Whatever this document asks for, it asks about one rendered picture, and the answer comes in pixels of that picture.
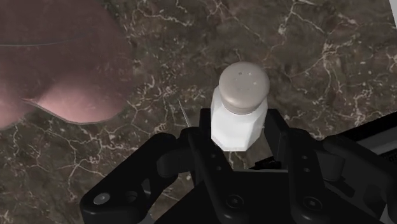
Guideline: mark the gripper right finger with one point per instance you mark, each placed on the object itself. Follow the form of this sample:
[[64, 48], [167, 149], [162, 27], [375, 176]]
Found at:
[[307, 167]]

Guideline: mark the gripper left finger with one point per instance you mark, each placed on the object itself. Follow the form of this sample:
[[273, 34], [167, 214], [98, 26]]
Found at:
[[198, 161]]

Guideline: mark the white salt shaker grey cap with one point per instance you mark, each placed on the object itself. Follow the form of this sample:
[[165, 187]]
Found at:
[[238, 118]]

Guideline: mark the pink rounded bowl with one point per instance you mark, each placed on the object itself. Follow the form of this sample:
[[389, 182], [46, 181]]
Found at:
[[62, 62]]

